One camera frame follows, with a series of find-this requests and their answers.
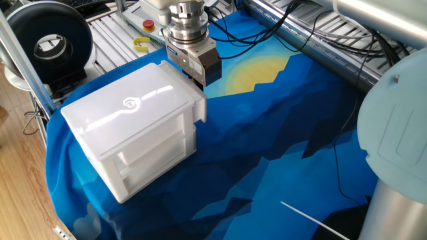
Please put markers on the white plastic zip tie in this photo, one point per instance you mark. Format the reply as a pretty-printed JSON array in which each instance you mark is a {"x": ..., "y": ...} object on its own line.
[{"x": 313, "y": 218}]

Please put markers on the black keyboard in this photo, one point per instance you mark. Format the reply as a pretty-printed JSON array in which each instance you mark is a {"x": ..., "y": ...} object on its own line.
[{"x": 86, "y": 4}]

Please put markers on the white teach pendant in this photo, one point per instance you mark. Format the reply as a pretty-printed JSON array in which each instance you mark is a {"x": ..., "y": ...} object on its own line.
[{"x": 140, "y": 18}]

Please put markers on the white plastic drawer cabinet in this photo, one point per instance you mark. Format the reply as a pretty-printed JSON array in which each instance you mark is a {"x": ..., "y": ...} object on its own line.
[{"x": 116, "y": 110}]

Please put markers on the blue mountain print tablecloth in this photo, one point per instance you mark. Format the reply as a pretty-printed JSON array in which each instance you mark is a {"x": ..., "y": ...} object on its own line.
[{"x": 267, "y": 140}]

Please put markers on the grey Schunk gripper body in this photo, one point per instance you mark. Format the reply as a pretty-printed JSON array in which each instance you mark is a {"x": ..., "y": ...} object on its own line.
[{"x": 191, "y": 58}]

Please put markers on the white pull-out drawer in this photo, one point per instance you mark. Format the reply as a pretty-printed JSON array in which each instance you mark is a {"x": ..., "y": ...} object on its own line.
[{"x": 197, "y": 100}]

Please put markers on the black round spool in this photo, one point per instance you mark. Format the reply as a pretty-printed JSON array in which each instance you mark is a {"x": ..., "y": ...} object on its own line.
[{"x": 23, "y": 26}]

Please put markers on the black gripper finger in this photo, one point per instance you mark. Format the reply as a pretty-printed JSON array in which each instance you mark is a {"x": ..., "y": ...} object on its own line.
[
  {"x": 187, "y": 74},
  {"x": 199, "y": 86}
]

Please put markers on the aluminium frame post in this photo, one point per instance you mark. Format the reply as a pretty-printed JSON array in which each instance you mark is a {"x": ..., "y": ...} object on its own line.
[{"x": 26, "y": 63}]

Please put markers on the white round stand base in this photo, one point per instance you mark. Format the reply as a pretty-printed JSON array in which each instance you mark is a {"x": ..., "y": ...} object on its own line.
[{"x": 16, "y": 81}]

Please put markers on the long aluminium table beam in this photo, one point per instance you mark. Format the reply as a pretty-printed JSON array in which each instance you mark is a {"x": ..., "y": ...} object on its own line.
[{"x": 317, "y": 50}]

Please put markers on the silver metal bracket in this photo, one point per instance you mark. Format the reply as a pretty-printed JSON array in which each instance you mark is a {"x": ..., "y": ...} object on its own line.
[{"x": 61, "y": 233}]

